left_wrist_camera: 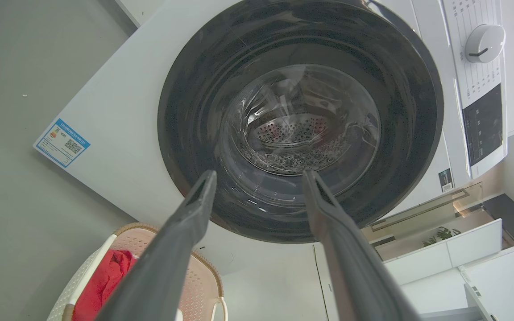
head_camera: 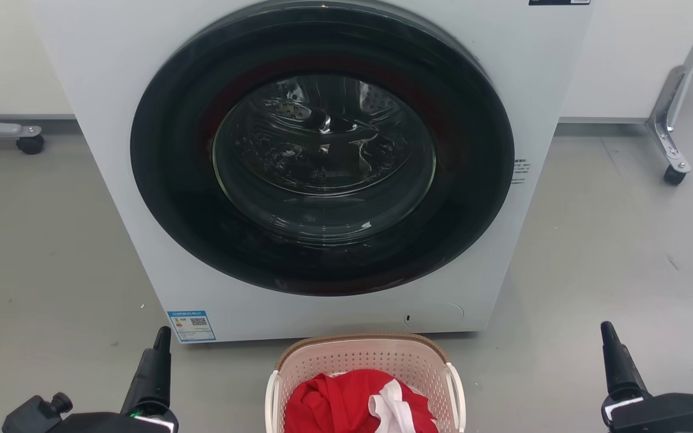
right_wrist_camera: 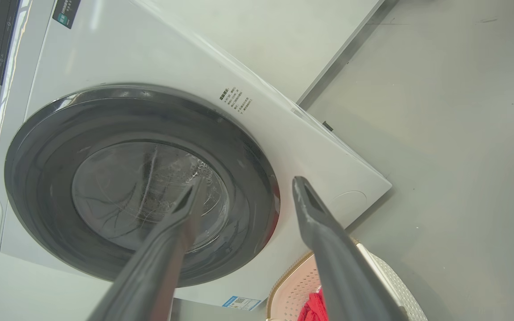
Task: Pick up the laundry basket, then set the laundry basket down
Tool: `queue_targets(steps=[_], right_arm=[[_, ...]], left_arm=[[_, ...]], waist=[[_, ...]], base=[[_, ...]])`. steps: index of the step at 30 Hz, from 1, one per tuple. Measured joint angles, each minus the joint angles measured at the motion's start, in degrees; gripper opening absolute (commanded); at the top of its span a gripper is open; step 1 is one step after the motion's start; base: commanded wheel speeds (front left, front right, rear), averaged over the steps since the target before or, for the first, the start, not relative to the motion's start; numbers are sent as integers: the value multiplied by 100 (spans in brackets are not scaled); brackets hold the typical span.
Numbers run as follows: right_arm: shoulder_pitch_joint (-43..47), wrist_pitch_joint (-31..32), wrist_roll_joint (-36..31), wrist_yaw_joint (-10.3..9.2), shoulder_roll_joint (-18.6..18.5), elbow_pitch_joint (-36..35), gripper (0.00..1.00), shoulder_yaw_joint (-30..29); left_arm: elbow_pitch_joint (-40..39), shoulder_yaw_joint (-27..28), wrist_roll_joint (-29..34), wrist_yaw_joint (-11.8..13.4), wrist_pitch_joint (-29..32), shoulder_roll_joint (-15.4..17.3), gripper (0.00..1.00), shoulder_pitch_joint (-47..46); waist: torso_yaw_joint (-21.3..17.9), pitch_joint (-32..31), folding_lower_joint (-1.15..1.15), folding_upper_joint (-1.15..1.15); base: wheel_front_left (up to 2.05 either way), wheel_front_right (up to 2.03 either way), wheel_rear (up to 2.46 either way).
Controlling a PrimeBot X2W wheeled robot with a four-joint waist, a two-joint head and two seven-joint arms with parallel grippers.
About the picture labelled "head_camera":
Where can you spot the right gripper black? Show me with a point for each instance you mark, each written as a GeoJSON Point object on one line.
{"type": "Point", "coordinates": [677, 415]}

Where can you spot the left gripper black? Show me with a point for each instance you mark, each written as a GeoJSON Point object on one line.
{"type": "Point", "coordinates": [88, 423]}

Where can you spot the beige perforated laundry basket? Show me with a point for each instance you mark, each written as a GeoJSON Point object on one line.
{"type": "Point", "coordinates": [364, 356]}

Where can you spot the blue energy label sticker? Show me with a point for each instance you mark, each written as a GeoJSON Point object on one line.
{"type": "Point", "coordinates": [191, 325]}

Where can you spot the red garment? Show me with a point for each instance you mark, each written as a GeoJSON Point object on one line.
{"type": "Point", "coordinates": [328, 403]}

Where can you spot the round white filter cover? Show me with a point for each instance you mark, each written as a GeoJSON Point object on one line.
{"type": "Point", "coordinates": [437, 316]}

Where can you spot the round black washing machine door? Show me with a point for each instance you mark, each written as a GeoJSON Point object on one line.
{"type": "Point", "coordinates": [172, 180]}

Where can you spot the black caster wheel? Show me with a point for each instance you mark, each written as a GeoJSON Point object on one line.
{"type": "Point", "coordinates": [30, 145]}
{"type": "Point", "coordinates": [675, 175]}

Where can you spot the small printed text sticker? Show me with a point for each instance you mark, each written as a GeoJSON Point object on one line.
{"type": "Point", "coordinates": [520, 171]}

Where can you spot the white garment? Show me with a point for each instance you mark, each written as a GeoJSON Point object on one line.
{"type": "Point", "coordinates": [396, 406]}

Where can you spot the white front-load washing machine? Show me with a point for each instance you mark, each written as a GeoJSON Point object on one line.
{"type": "Point", "coordinates": [106, 150]}

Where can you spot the black label strip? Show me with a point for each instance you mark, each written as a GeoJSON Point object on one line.
{"type": "Point", "coordinates": [559, 2]}

